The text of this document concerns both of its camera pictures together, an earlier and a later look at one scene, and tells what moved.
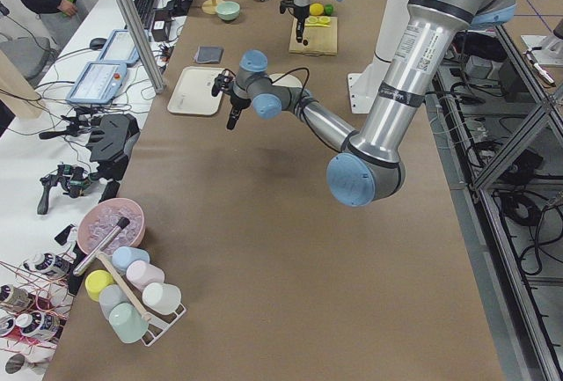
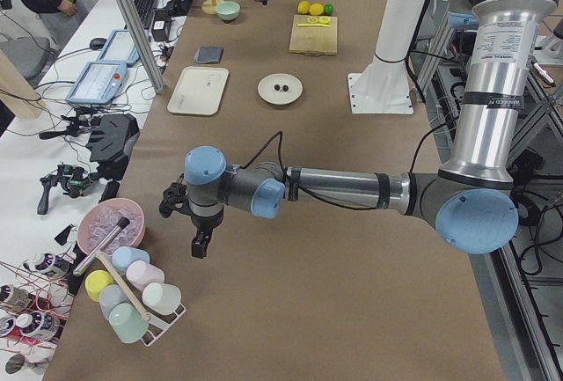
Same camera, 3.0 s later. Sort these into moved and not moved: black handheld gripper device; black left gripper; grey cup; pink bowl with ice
Moved: black left gripper
Not moved: black handheld gripper device; grey cup; pink bowl with ice
